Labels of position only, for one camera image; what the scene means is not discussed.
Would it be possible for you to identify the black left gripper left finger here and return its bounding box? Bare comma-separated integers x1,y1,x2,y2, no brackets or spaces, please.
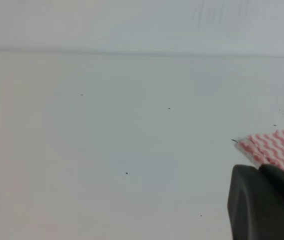
227,164,284,240

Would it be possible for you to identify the pink white wavy striped towel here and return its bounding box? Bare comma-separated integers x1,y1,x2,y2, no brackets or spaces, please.
235,130,284,171

